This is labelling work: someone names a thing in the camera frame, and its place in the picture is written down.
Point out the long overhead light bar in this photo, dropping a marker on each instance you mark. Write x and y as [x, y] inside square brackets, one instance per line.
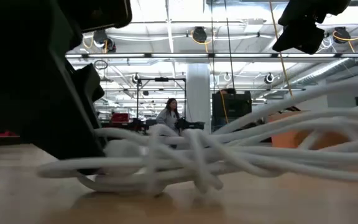
[179, 55]

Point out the white building pillar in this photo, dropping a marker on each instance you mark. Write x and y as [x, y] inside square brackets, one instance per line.
[198, 93]

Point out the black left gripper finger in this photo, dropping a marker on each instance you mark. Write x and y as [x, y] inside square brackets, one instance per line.
[70, 124]
[89, 84]

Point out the black desk equipment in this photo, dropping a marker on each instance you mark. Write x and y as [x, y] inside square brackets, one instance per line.
[190, 125]

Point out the orange plastic bin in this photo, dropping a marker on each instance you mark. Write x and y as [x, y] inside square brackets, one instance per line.
[286, 138]

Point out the black box on cart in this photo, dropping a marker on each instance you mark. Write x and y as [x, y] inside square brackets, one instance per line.
[232, 105]

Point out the red toolbox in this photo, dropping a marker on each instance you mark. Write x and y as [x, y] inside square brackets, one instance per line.
[120, 118]

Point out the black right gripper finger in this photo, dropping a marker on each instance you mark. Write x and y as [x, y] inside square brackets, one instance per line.
[292, 39]
[319, 39]

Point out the black metal frame rig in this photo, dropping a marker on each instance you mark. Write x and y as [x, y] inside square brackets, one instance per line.
[161, 79]

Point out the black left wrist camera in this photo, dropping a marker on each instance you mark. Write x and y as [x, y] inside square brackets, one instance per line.
[101, 14]

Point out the seated person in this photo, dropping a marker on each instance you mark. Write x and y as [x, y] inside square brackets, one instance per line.
[168, 116]

